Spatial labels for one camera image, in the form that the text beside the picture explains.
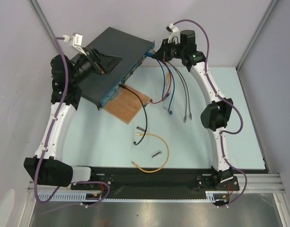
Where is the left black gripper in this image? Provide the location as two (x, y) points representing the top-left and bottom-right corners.
(70, 47), (122, 86)

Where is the long grey patch cable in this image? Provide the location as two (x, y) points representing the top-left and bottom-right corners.
(168, 64), (188, 123)

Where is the yellow patch cable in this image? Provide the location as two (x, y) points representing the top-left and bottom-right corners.
(131, 131), (171, 174)

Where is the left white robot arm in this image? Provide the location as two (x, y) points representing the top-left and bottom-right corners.
(24, 48), (122, 189)

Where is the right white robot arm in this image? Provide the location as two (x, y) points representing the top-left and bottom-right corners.
(153, 26), (233, 190)

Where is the wooden board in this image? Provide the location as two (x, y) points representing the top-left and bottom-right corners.
(104, 88), (142, 124)

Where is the black cable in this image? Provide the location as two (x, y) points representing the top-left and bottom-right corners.
(119, 84), (148, 146)

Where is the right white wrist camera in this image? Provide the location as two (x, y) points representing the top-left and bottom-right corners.
(166, 23), (179, 44)

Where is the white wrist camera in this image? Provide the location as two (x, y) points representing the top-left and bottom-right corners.
(62, 33), (86, 55)
(166, 23), (179, 44)

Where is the dark grey network switch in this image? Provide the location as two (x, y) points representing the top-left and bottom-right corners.
(78, 27), (154, 110)

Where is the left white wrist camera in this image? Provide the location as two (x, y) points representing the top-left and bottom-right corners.
(62, 33), (86, 55)

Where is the red patch cable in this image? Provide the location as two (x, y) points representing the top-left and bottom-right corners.
(148, 60), (172, 105)

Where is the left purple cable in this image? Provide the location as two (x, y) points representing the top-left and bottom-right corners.
(33, 35), (111, 210)

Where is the purple cable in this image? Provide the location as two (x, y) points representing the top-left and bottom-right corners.
(172, 18), (247, 208)
(33, 35), (111, 210)

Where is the blue plugged patch cable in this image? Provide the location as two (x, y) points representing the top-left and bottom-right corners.
(164, 62), (176, 115)

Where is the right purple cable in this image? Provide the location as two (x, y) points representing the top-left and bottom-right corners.
(172, 18), (247, 208)

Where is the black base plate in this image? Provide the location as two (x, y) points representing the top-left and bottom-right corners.
(71, 167), (240, 199)

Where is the white cable duct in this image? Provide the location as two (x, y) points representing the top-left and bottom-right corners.
(49, 191), (228, 203)

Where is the aluminium rail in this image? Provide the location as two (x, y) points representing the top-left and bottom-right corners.
(244, 174), (285, 193)

